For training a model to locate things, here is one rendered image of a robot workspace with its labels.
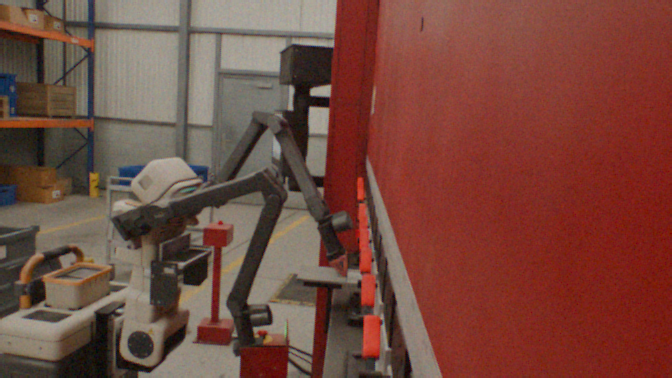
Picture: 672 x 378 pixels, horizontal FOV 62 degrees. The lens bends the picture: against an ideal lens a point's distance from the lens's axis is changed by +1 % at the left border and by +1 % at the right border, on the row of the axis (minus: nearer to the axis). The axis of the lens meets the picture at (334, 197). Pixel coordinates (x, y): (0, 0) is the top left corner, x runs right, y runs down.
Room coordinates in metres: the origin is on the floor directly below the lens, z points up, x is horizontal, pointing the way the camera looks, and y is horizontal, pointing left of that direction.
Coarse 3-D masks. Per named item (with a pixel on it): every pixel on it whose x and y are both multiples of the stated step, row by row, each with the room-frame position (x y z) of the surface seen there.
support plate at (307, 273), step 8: (304, 272) 2.01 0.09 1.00; (312, 272) 2.02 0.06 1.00; (320, 272) 2.03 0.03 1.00; (328, 272) 2.04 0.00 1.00; (336, 272) 2.04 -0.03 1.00; (296, 280) 1.93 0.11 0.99; (304, 280) 1.93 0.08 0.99; (312, 280) 1.93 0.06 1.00; (320, 280) 1.93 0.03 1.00; (328, 280) 1.93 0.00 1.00; (336, 280) 1.94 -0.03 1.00; (344, 280) 1.95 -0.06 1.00; (352, 280) 1.95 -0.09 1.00
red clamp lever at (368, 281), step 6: (366, 276) 0.93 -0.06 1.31; (372, 276) 0.93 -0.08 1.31; (366, 282) 0.92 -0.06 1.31; (372, 282) 0.92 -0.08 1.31; (366, 288) 0.91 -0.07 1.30; (372, 288) 0.91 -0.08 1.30; (366, 294) 0.90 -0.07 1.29; (372, 294) 0.90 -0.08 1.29; (366, 300) 0.89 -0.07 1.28; (372, 300) 0.89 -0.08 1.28; (366, 306) 0.88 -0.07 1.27; (372, 306) 0.89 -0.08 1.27; (366, 312) 0.88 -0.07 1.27; (360, 318) 0.86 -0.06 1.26; (360, 324) 0.86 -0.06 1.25
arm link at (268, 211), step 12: (276, 204) 1.68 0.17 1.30; (264, 216) 1.71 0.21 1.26; (276, 216) 1.71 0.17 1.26; (264, 228) 1.72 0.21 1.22; (252, 240) 1.73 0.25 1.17; (264, 240) 1.73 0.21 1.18; (252, 252) 1.73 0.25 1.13; (264, 252) 1.75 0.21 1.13; (252, 264) 1.74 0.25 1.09; (240, 276) 1.75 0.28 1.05; (252, 276) 1.74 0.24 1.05; (240, 288) 1.74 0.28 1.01; (228, 300) 1.75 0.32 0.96; (240, 300) 1.75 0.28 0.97
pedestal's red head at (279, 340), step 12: (288, 324) 1.90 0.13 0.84; (276, 336) 1.93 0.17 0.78; (288, 336) 1.79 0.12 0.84; (240, 348) 1.74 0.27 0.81; (252, 348) 1.75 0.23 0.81; (264, 348) 1.75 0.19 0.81; (276, 348) 1.76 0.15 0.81; (288, 348) 1.76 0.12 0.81; (240, 360) 1.74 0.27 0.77; (252, 360) 1.75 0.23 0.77; (264, 360) 1.75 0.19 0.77; (276, 360) 1.76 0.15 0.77; (288, 360) 1.76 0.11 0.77; (240, 372) 1.74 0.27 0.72; (252, 372) 1.75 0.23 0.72; (264, 372) 1.75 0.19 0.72; (276, 372) 1.76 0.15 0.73
